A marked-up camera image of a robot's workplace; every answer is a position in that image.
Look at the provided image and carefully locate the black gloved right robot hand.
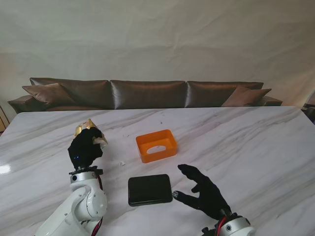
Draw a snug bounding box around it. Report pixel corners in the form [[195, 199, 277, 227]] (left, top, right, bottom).
[[172, 164, 232, 221]]

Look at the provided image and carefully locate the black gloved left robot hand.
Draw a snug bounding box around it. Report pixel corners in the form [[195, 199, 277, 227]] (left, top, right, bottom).
[[67, 127, 104, 171]]

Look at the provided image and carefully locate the gold tissue pack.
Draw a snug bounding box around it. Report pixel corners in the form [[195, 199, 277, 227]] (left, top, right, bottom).
[[73, 118, 109, 149]]

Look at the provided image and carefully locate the orange tissue box cover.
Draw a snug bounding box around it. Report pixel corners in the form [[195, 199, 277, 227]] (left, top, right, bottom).
[[135, 129, 179, 164]]

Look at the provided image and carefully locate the brown throw pillow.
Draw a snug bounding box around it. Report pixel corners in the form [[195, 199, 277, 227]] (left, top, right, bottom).
[[220, 85, 272, 107], [21, 82, 76, 104]]

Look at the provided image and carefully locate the brown leather sofa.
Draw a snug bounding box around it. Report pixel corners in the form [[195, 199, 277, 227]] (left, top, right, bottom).
[[7, 77, 283, 114]]

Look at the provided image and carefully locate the wooden furniture piece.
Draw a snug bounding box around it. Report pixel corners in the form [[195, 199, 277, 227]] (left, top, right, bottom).
[[0, 103, 9, 135]]

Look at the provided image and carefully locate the dark furniture piece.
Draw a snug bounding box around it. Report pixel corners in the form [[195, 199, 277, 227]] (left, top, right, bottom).
[[302, 102, 315, 123]]

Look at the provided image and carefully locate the white fabric backdrop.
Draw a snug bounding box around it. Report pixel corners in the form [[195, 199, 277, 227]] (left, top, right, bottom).
[[0, 0, 315, 115]]

